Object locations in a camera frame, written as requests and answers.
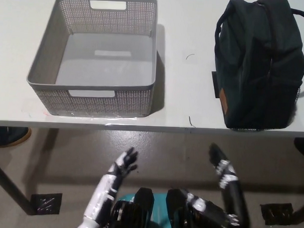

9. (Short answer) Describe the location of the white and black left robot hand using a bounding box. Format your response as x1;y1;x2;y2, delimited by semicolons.
84;145;139;226

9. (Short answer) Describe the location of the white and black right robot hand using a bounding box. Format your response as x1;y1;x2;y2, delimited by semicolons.
184;142;254;228

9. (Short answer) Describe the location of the dark fabric lunch bag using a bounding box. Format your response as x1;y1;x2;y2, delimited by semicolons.
211;0;304;133

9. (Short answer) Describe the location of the black tape patch on floor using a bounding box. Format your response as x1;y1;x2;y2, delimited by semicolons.
259;202;294;227
29;192;63;217

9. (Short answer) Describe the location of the dark rounded object under table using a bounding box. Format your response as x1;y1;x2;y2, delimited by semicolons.
293;137;304;160

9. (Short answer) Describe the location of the black tape patch on table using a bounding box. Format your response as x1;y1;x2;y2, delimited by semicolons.
211;70;221;99

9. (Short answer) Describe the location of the grey perforated plastic basket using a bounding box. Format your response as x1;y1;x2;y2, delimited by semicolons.
25;0;159;120

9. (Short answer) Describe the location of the dark metal table leg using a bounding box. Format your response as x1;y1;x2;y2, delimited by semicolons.
0;155;33;216

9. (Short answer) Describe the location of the black shoe with tan sole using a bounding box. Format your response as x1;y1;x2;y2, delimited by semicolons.
0;125;32;150

